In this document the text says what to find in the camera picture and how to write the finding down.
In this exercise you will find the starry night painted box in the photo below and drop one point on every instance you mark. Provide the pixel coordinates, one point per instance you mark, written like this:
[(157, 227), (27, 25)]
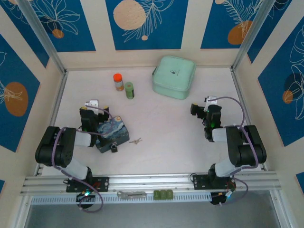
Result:
[(114, 129)]

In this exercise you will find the silver keys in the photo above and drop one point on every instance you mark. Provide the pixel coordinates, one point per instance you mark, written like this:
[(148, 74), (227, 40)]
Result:
[(135, 141)]

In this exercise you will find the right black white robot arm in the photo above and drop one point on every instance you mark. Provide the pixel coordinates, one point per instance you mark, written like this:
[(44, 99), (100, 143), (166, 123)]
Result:
[(242, 145)]

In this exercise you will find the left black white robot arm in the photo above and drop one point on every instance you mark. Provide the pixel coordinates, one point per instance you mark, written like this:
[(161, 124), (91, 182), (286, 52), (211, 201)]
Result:
[(54, 149)]

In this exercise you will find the green bottle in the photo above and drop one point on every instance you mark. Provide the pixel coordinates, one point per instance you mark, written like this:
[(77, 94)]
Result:
[(129, 90)]

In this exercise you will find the orange capped bottle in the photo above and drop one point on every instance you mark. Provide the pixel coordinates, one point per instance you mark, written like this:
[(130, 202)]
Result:
[(118, 82)]

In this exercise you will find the mint green zip case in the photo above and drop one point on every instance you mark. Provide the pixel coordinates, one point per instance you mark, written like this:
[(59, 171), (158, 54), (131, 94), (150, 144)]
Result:
[(174, 76)]

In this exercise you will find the black controller board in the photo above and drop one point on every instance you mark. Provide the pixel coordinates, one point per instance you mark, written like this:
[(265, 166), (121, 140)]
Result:
[(82, 197), (219, 199)]

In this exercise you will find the green block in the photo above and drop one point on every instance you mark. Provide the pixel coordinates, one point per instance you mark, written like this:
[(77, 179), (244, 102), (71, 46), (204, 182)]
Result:
[(169, 194), (163, 194), (156, 194)]

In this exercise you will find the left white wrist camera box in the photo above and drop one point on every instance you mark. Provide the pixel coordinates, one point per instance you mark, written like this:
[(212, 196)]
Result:
[(92, 103)]

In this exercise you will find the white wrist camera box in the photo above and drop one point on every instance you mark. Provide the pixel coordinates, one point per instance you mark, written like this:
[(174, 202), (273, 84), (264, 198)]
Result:
[(92, 103), (211, 99)]

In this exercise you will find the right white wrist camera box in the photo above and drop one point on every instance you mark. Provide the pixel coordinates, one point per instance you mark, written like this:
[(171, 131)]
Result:
[(211, 99)]

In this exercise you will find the aluminium side rail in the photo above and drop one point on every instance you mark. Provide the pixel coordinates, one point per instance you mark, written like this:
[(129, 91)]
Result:
[(242, 99), (57, 104)]

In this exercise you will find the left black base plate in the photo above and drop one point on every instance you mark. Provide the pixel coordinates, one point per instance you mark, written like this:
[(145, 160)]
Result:
[(102, 184)]

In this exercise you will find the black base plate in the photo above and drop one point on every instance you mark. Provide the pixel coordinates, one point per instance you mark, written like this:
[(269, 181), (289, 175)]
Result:
[(202, 182), (102, 184)]

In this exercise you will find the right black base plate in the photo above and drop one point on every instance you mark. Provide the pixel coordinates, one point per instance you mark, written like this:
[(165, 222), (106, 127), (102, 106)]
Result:
[(202, 182)]

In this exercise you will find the long aluminium base rail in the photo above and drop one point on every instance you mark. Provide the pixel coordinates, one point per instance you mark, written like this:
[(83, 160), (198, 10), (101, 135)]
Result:
[(152, 181)]

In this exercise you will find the flat silver metal bracket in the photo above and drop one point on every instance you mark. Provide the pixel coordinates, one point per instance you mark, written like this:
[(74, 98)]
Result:
[(131, 194)]

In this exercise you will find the aluminium frame post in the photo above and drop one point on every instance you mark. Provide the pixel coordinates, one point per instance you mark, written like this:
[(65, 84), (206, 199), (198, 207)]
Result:
[(40, 33), (254, 31)]

